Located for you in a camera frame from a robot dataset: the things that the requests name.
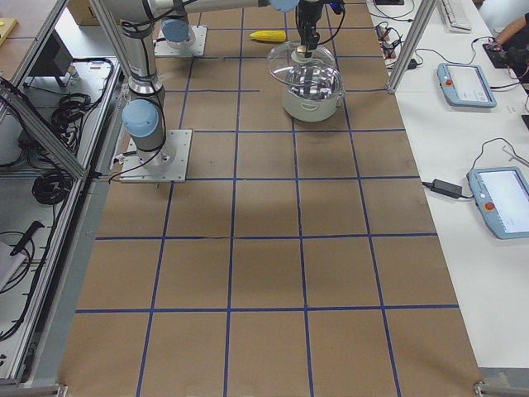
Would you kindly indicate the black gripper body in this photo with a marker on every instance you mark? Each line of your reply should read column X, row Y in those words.
column 307, row 13

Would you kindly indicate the glass pot lid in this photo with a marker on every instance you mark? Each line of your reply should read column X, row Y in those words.
column 285, row 61

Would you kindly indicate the yellow corn cob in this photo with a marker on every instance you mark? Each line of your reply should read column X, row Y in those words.
column 269, row 36

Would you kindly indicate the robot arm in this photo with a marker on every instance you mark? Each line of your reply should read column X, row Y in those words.
column 199, row 104
column 176, row 32

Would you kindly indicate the pale green steel pot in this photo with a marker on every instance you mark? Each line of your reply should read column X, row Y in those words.
column 312, row 93

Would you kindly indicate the white keyboard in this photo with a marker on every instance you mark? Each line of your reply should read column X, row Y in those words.
column 455, row 17

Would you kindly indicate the far blue teach pendant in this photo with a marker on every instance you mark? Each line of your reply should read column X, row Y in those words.
column 465, row 86

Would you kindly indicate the blue teach pendant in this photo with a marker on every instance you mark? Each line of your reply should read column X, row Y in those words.
column 465, row 86
column 501, row 195

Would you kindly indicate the black power adapter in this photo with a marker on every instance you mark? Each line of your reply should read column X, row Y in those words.
column 445, row 188

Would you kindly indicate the cardboard box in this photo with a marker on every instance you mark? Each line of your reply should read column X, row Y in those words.
column 82, row 12

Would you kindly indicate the near blue teach pendant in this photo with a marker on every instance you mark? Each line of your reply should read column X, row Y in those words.
column 501, row 195

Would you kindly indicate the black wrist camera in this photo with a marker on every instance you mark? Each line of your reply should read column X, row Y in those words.
column 337, row 6

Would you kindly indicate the aluminium frame post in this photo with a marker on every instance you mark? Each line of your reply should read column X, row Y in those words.
column 413, row 37

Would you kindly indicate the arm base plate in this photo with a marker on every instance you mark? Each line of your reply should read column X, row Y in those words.
column 168, row 165
column 162, row 49

